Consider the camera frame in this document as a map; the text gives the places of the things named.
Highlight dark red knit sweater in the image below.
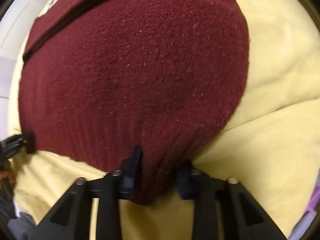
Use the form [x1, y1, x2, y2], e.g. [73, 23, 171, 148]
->
[18, 0, 249, 205]

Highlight yellow dino print bedspread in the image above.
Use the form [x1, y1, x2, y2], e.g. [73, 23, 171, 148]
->
[12, 0, 319, 239]

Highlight white wardrobe doors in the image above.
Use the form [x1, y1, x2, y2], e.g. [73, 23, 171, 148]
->
[0, 0, 63, 100]

